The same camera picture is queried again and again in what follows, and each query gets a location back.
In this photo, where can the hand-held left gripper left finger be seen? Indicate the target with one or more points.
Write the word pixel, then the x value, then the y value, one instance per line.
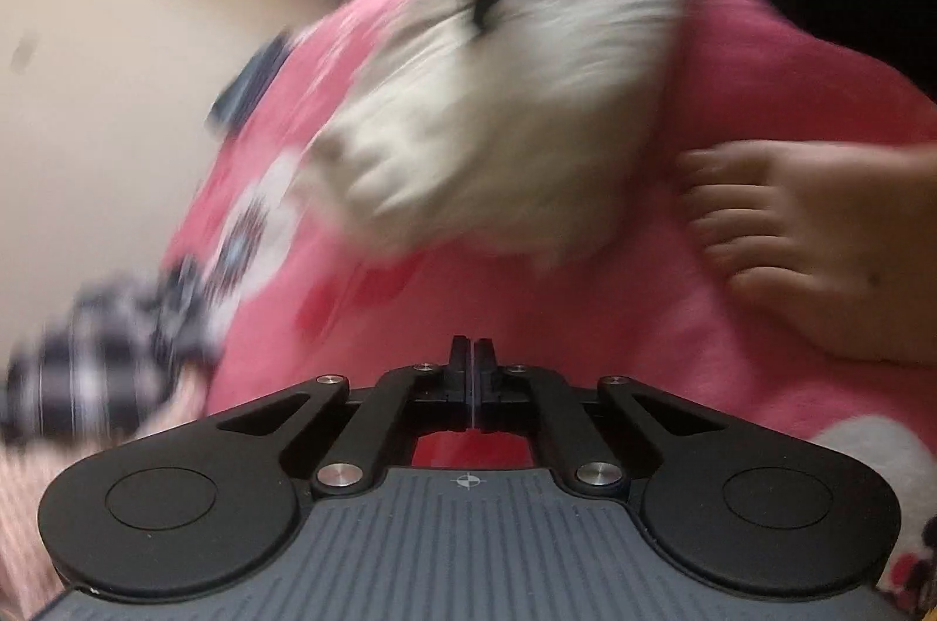
pixel 460 372

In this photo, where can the pink floral blanket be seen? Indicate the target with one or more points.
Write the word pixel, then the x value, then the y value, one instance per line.
pixel 732 79

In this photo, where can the beige pants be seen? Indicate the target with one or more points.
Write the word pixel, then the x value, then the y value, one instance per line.
pixel 512 138

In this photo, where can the dark plaid shirt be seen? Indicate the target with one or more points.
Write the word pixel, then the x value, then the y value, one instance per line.
pixel 95 343

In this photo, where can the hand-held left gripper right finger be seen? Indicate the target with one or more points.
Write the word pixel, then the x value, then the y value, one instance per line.
pixel 484 372

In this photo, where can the folded blue jeans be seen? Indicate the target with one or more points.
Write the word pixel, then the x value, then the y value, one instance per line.
pixel 249 79

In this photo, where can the pink white checked garment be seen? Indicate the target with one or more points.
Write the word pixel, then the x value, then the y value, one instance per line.
pixel 44 504

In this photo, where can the person's bare foot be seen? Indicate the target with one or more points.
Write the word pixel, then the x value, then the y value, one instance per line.
pixel 820 240

